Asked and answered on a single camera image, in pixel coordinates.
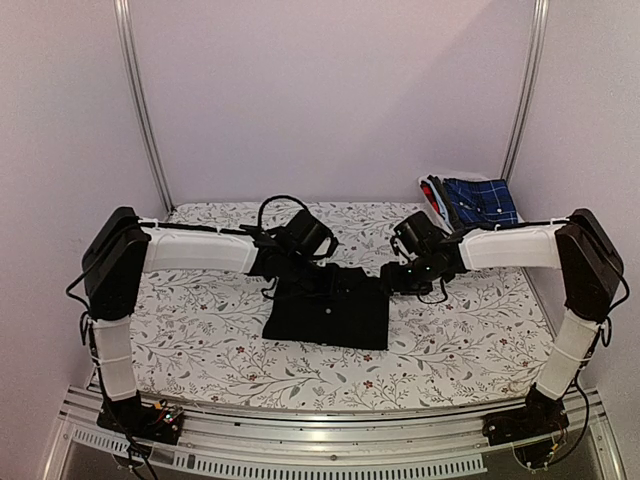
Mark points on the dark grey folded shirt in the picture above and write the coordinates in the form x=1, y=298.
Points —
x=448, y=211

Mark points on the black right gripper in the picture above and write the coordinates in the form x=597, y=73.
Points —
x=393, y=283

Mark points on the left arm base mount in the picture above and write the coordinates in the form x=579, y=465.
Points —
x=159, y=422

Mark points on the aluminium corner post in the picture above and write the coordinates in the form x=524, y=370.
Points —
x=125, y=31
x=527, y=91

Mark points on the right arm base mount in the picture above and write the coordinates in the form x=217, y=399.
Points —
x=540, y=424

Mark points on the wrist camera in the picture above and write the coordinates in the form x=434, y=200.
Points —
x=418, y=236
x=307, y=237

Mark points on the black long sleeve shirt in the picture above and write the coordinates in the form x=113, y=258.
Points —
x=344, y=307

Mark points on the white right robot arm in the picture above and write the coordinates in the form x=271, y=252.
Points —
x=576, y=246

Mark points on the left aluminium corner post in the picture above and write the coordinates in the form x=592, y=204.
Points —
x=125, y=31

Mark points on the right aluminium corner post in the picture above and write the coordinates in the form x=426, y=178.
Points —
x=527, y=91

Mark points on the blue plaid shirt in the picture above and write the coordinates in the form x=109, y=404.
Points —
x=481, y=202

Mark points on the light blue folded shirt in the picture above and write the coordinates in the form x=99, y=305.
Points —
x=429, y=180

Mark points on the red black plaid shirt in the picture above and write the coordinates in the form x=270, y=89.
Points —
x=430, y=196

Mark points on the white plastic laundry basket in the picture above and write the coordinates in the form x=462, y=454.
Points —
x=433, y=216

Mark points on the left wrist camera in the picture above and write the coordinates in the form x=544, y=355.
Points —
x=307, y=237

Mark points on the aluminium front rail frame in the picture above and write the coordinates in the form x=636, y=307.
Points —
x=224, y=442

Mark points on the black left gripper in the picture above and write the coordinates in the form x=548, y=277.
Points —
x=328, y=289

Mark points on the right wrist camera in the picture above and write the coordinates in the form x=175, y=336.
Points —
x=418, y=236

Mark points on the floral white tablecloth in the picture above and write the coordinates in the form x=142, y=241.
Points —
x=197, y=336

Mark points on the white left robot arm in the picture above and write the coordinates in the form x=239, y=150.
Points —
x=128, y=247

